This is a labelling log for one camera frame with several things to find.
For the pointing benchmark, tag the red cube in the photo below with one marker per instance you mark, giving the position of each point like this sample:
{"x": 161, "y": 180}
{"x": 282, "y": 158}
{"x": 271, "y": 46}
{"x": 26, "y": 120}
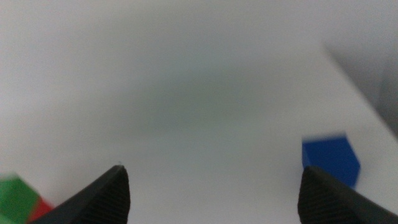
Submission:
{"x": 41, "y": 209}

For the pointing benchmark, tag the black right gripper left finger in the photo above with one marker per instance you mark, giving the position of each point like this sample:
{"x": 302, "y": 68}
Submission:
{"x": 105, "y": 199}

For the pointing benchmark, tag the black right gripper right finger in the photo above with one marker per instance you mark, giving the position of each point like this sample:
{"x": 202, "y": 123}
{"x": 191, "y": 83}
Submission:
{"x": 323, "y": 202}

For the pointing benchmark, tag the green cube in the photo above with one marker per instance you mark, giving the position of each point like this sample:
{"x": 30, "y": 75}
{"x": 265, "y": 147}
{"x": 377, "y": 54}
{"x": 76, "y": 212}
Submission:
{"x": 15, "y": 199}

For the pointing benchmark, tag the blue cube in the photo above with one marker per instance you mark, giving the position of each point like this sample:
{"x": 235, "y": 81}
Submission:
{"x": 332, "y": 157}

